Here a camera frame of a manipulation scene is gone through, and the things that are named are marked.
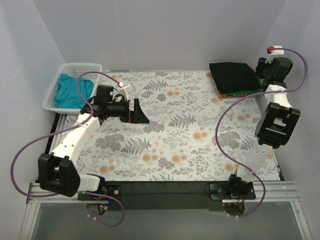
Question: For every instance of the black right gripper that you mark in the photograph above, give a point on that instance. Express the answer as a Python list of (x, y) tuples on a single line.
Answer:
[(261, 72)]

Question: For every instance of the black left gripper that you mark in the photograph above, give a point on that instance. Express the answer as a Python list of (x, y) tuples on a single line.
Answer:
[(128, 111)]

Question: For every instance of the black t shirt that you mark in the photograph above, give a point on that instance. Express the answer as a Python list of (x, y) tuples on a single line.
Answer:
[(233, 77)]

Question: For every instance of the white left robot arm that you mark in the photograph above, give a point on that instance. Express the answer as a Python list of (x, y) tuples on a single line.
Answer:
[(57, 170)]

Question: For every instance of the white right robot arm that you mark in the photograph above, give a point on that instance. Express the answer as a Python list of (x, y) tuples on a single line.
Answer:
[(274, 128)]

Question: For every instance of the folded green t shirt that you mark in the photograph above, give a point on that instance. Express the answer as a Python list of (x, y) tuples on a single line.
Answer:
[(240, 92)]

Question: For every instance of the floral table mat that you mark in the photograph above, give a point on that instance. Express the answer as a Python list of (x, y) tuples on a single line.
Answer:
[(193, 135)]

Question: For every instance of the teal t shirt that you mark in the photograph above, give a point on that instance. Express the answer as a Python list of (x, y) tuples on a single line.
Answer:
[(67, 97)]

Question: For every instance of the white plastic basket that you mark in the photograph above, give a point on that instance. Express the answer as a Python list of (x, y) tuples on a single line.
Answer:
[(74, 69)]

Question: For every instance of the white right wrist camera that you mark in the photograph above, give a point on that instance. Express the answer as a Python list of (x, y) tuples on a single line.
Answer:
[(274, 51)]

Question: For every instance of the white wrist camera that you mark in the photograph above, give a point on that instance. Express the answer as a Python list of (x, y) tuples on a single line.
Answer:
[(123, 89), (274, 51)]

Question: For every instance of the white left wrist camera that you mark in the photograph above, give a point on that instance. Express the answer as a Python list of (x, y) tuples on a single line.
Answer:
[(123, 89)]

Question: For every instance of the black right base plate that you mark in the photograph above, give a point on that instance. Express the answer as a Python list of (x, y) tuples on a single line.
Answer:
[(219, 191)]

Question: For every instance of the aluminium frame rail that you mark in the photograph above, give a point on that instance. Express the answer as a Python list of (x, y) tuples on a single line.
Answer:
[(167, 210)]

